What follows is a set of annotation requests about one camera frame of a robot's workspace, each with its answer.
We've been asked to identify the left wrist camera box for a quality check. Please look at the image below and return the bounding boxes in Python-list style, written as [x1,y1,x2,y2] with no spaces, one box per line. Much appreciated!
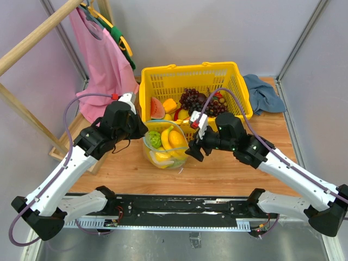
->
[118,92,137,115]

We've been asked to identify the large yellow lemon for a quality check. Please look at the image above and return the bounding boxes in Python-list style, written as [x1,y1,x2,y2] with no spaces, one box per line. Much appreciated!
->
[150,147,174,169]

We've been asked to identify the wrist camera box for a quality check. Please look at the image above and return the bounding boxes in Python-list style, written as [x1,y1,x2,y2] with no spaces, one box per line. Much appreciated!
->
[118,92,137,115]
[189,111,208,140]

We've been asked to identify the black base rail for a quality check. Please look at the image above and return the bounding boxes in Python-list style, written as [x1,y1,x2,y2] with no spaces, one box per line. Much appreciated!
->
[84,194,272,228]

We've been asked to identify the clear zip top bag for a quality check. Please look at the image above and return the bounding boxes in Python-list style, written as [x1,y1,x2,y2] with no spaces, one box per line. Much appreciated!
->
[142,120,188,170]

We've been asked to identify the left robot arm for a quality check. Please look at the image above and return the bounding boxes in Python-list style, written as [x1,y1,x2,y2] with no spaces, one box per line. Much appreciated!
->
[11,92,148,241]

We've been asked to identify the purple grape bunch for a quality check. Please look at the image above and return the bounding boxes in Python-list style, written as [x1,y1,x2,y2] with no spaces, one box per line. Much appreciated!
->
[179,88,207,110]

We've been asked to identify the wooden clothes rack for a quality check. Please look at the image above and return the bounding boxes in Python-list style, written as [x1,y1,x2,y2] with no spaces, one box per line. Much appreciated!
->
[0,0,117,175]

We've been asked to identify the blue crumpled cloth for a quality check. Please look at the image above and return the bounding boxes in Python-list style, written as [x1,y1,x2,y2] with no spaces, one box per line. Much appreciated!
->
[243,74,286,116]

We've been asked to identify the yellow pear fruit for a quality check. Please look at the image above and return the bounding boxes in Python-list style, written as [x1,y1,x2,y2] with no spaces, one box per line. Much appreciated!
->
[163,114,172,121]

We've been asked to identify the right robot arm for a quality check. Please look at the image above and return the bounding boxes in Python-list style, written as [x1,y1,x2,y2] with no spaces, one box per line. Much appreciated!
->
[186,111,347,237]

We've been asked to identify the green custard apple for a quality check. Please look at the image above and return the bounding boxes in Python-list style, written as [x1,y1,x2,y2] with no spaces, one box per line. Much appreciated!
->
[146,130,161,149]

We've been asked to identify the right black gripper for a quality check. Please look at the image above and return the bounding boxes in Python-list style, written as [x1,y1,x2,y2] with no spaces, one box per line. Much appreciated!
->
[185,123,235,161]

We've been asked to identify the dark grape bunch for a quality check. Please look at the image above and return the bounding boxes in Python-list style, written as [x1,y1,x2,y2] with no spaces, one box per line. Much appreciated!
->
[188,100,228,117]

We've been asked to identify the yellow clothes hanger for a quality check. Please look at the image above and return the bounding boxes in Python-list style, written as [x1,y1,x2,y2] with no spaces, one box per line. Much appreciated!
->
[85,0,133,58]

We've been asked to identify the yellow mango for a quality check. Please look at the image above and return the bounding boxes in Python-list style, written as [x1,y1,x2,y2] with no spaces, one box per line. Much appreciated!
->
[169,130,188,148]

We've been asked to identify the green clothes hanger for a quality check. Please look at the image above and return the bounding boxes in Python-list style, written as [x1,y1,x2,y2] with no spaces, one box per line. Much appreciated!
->
[79,1,136,71]

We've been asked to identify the red chili pepper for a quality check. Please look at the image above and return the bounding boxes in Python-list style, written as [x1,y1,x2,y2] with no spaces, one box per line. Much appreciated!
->
[173,108,185,121]

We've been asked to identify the small yellow banana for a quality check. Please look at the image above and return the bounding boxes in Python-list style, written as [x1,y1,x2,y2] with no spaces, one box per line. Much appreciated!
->
[161,126,180,159]

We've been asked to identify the yellow plastic basket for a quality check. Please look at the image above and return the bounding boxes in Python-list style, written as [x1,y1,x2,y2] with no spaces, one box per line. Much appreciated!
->
[139,61,253,141]

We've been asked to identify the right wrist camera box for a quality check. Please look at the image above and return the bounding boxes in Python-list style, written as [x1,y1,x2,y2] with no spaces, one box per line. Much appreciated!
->
[189,111,208,140]

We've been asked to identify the pink hanging shirt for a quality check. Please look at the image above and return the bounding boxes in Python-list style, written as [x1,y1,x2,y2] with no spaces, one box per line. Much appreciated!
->
[68,7,140,125]

